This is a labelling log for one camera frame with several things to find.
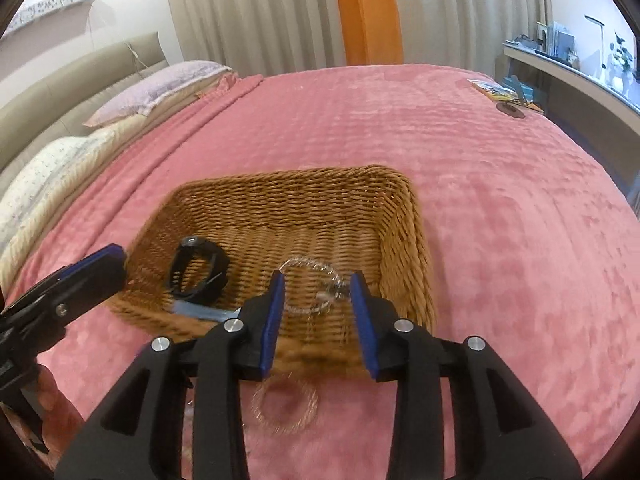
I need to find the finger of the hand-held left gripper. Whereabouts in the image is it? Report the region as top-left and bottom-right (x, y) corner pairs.
(0, 243), (127, 333)

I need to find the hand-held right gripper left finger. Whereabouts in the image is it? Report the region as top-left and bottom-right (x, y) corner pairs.
(55, 270), (286, 480)

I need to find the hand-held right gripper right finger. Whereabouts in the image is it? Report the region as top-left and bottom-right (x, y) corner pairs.
(349, 270), (584, 480)

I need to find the clear crystal bracelet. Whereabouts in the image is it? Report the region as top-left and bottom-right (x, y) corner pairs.
(276, 256), (352, 317)

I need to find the brown wicker basket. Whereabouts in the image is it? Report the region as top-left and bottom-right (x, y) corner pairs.
(109, 164), (435, 380)

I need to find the person's left hand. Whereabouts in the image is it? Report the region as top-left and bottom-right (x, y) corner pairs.
(37, 364), (85, 456)

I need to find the light blue strip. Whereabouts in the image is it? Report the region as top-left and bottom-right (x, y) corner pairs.
(169, 302), (242, 323)

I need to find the black smart wristband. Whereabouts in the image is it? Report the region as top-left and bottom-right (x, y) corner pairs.
(168, 235), (232, 307)

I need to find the cream floral pillow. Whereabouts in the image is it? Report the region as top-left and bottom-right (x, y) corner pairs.
(0, 127), (123, 263)

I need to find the pink plush blanket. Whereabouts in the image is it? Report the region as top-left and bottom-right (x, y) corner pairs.
(0, 62), (633, 480)

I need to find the beige padded headboard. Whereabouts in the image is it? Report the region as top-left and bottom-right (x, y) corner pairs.
(0, 31), (169, 173)

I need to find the lilac pillow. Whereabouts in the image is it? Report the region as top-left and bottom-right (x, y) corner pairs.
(82, 60), (234, 129)

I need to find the colourful magazine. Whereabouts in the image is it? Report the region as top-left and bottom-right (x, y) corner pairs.
(468, 78), (517, 102)

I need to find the beige curtain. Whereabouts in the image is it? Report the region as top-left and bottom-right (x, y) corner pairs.
(162, 0), (347, 69)
(394, 0), (554, 80)

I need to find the orange curtain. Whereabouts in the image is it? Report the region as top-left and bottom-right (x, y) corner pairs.
(330, 0), (404, 67)

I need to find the long beige desk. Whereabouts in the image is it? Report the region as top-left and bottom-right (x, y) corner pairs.
(502, 40), (640, 138)

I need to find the row of books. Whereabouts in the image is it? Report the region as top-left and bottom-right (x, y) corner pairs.
(535, 20), (580, 70)

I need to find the small potted plant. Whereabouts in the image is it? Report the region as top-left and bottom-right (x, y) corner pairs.
(607, 31), (637, 94)

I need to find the white desk lamp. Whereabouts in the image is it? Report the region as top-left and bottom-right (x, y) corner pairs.
(584, 14), (617, 82)

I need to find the thin gold chain bracelet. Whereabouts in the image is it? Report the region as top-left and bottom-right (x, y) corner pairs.
(249, 374), (321, 435)

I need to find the floral wall shelf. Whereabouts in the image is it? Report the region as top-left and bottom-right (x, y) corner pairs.
(4, 0), (99, 37)

